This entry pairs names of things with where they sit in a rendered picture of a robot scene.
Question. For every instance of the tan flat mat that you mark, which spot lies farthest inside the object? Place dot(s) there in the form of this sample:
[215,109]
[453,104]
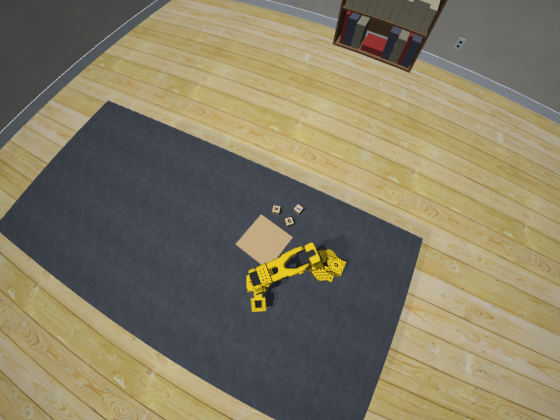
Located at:
[264,241]

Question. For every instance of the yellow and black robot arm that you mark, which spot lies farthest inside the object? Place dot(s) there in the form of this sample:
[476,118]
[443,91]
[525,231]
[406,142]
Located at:
[308,258]

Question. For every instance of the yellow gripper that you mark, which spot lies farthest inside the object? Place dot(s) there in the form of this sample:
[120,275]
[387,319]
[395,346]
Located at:
[258,302]

